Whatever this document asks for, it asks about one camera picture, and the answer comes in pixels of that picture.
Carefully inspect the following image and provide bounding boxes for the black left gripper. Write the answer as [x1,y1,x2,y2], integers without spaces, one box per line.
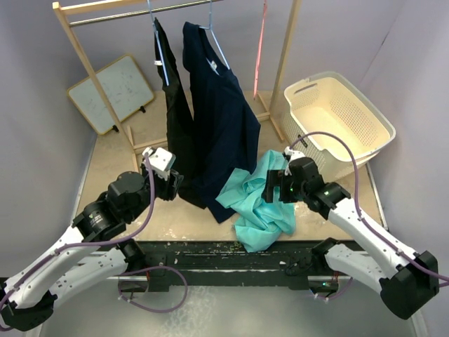
[127,157,183,221]

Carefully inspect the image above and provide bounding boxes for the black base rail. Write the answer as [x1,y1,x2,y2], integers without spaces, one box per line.
[69,240,390,292]

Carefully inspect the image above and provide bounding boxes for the navy blue t shirt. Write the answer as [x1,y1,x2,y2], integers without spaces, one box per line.
[182,22,260,223]

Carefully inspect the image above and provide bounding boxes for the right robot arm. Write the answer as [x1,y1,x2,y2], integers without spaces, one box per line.
[262,156,440,319]

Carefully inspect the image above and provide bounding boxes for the pink wire hanger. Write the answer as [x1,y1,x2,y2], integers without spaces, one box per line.
[253,0,267,100]

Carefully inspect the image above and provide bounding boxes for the light blue hanger right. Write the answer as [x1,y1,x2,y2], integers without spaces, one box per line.
[200,0,231,70]

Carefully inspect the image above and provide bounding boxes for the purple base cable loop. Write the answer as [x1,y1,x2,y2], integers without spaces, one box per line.
[117,265,189,313]

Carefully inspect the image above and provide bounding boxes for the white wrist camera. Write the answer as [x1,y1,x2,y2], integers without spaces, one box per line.
[283,146,305,176]
[142,147,176,180]

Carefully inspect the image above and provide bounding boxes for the wooden clothes rack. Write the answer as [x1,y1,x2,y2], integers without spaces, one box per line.
[52,0,302,173]

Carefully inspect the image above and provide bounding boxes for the black hanging garment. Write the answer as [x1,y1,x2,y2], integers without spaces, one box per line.
[154,19,206,209]

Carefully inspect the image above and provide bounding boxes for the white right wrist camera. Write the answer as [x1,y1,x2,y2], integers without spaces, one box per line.
[283,146,305,176]

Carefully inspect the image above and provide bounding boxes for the small whiteboard yellow frame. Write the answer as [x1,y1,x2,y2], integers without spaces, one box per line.
[67,54,154,135]

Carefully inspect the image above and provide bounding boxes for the light blue hanger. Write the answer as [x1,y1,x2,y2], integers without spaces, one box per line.
[200,0,231,70]
[147,0,170,86]

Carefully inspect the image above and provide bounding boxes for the aluminium frame rail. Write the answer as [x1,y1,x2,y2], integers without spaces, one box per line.
[24,245,432,337]

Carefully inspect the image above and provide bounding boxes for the cream perforated laundry basket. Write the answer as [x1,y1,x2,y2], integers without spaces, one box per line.
[281,72,396,181]

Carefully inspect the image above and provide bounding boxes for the light blue hanger left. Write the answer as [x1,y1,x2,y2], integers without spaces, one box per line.
[147,0,170,86]

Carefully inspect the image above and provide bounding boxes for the teal t shirt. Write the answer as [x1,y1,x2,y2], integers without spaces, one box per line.
[215,150,296,253]

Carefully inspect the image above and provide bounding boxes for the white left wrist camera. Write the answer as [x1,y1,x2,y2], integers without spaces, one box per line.
[142,147,176,180]

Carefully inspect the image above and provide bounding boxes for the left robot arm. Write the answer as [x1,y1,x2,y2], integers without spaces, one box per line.
[1,163,183,331]

